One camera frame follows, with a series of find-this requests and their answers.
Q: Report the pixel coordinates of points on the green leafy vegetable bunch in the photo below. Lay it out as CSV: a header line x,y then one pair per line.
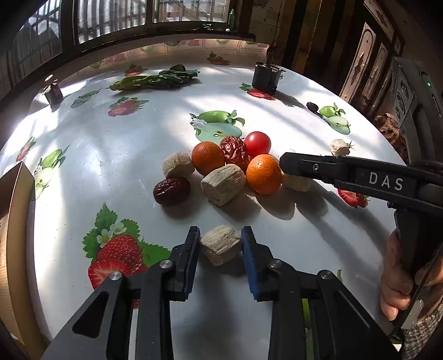
x,y
173,78

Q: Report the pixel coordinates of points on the large beige cylindrical cake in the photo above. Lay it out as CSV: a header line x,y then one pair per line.
x,y
296,183

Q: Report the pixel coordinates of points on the dark red date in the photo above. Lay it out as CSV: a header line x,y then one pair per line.
x,y
172,191

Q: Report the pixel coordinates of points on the small beige cake piece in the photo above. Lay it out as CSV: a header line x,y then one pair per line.
x,y
221,244

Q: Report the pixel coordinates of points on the person's right hand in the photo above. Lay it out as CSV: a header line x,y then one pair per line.
x,y
396,284

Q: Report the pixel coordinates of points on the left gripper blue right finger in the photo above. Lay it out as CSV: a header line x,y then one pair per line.
x,y
263,279

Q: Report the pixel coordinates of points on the cardboard tray box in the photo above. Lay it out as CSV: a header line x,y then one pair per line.
x,y
17,313

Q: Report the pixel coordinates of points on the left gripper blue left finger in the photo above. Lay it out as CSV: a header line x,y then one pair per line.
x,y
184,258

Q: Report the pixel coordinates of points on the fruit print tablecloth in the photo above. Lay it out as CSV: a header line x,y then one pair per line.
x,y
121,176

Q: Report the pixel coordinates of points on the small dark jar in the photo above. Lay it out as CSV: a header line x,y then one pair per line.
x,y
53,93

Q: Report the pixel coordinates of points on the orange tangerine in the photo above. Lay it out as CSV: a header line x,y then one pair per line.
x,y
206,157
264,175

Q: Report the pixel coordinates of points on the green bottle on windowsill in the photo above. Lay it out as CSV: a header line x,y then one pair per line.
x,y
231,19

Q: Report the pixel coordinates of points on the black cylindrical container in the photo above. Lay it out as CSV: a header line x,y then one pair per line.
x,y
266,74

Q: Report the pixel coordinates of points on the red cherry tomato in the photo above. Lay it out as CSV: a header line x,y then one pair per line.
x,y
257,143

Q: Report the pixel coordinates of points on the beige cake near strawberry print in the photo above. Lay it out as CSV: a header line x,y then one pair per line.
x,y
340,148

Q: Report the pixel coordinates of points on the beige hexagonal cake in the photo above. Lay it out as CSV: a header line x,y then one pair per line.
x,y
178,164

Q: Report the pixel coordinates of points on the beige cake chunk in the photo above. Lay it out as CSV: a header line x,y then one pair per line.
x,y
223,184

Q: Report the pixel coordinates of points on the large wrinkled red date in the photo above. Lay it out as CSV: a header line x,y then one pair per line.
x,y
235,151

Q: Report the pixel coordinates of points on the dark date near apple print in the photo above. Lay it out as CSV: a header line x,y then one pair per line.
x,y
312,107

